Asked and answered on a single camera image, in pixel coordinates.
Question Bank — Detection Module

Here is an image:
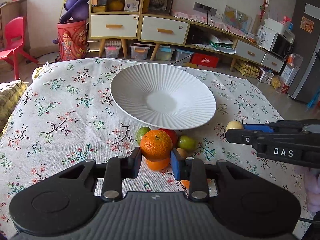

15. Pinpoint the small pale yellow fruit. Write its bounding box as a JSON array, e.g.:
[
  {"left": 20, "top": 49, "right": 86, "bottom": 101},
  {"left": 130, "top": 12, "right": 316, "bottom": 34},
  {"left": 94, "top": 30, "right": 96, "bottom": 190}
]
[{"left": 226, "top": 120, "right": 244, "bottom": 131}]

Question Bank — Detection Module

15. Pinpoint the green fruit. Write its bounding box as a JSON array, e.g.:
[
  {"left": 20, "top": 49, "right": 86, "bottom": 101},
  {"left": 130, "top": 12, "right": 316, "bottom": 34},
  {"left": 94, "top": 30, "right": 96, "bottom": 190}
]
[
  {"left": 136, "top": 126, "right": 151, "bottom": 145},
  {"left": 177, "top": 135, "right": 197, "bottom": 152}
]

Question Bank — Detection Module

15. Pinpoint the orange mandarin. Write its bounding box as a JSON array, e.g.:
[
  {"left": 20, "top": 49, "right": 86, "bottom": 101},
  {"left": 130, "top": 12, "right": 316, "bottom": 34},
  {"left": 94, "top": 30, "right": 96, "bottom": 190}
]
[
  {"left": 140, "top": 130, "right": 173, "bottom": 162},
  {"left": 180, "top": 180, "right": 190, "bottom": 189}
]

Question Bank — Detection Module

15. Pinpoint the smooth orange tomato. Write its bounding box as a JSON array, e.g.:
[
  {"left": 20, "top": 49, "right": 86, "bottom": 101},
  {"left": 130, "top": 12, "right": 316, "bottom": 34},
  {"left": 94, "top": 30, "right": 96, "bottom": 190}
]
[{"left": 145, "top": 157, "right": 170, "bottom": 171}]

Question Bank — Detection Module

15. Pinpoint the right hand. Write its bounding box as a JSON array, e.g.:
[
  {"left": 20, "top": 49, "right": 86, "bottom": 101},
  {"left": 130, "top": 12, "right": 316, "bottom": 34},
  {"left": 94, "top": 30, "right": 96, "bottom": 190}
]
[{"left": 295, "top": 165, "right": 320, "bottom": 212}]

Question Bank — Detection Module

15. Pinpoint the brown kiwi fruit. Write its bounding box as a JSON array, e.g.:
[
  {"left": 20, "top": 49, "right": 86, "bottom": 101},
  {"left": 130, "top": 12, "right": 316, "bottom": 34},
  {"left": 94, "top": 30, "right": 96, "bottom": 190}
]
[{"left": 176, "top": 148, "right": 189, "bottom": 159}]

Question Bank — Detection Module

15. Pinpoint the red tomato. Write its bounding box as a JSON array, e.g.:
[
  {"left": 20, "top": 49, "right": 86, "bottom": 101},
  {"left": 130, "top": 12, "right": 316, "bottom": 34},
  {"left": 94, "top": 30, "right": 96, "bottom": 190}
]
[{"left": 159, "top": 128, "right": 178, "bottom": 148}]

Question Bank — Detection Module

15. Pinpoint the black microwave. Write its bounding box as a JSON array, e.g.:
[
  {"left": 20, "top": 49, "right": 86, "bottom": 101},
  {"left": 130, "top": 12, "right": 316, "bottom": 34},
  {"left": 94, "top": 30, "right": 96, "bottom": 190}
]
[{"left": 269, "top": 33, "right": 292, "bottom": 59}]

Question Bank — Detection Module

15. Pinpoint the red box under cabinet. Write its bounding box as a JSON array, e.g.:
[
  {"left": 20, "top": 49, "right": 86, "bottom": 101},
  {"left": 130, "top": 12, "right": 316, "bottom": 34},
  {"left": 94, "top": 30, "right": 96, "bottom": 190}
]
[{"left": 191, "top": 53, "right": 219, "bottom": 68}]

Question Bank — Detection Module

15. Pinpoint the floral tablecloth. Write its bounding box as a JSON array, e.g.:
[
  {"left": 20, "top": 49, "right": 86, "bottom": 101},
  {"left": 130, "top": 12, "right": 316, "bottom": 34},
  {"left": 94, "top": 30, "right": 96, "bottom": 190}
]
[{"left": 1, "top": 58, "right": 313, "bottom": 238}]

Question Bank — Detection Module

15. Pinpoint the white ribbed plate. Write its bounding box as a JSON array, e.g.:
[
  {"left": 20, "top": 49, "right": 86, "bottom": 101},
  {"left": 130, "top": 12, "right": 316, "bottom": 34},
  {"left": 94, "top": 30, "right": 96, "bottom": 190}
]
[{"left": 110, "top": 63, "right": 216, "bottom": 130}]

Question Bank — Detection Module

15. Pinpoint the grey refrigerator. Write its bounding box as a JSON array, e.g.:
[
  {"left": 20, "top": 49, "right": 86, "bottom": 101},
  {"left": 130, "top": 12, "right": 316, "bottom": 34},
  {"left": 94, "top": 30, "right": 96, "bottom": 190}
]
[{"left": 287, "top": 0, "right": 320, "bottom": 103}]

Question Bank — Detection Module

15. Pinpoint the colourful map board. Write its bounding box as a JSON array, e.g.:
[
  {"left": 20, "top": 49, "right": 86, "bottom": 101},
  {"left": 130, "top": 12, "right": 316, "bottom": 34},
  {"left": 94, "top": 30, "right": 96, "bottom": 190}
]
[{"left": 222, "top": 5, "right": 252, "bottom": 33}]

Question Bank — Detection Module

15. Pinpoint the knitted olive cushion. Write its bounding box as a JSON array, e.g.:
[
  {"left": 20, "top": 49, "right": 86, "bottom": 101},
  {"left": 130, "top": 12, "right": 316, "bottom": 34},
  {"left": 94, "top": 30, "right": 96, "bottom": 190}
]
[{"left": 0, "top": 80, "right": 27, "bottom": 132}]

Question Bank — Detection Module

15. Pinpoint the long low tv cabinet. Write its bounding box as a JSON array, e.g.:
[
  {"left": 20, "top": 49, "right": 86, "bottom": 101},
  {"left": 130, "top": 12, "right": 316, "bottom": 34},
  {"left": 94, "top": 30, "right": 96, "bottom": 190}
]
[{"left": 137, "top": 14, "right": 285, "bottom": 73}]

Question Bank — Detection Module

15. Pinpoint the red cartoon bucket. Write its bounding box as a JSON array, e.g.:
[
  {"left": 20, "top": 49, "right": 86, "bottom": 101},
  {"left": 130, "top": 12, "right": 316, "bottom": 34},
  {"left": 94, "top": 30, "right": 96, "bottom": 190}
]
[{"left": 57, "top": 20, "right": 89, "bottom": 61}]

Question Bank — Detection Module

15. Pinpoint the red plastic chair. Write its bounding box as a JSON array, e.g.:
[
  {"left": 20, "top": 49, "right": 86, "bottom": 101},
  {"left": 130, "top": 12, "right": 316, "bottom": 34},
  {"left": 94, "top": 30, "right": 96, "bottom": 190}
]
[{"left": 1, "top": 16, "right": 39, "bottom": 80}]

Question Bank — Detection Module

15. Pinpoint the wooden shelf cabinet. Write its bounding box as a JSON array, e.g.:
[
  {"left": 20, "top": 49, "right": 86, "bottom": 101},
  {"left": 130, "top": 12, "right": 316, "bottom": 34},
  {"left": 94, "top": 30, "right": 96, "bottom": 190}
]
[{"left": 88, "top": 0, "right": 144, "bottom": 57}]

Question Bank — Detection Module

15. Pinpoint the purple toy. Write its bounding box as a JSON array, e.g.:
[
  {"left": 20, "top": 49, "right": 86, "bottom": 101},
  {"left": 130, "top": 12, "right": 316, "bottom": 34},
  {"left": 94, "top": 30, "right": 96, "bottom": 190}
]
[{"left": 59, "top": 0, "right": 89, "bottom": 24}]

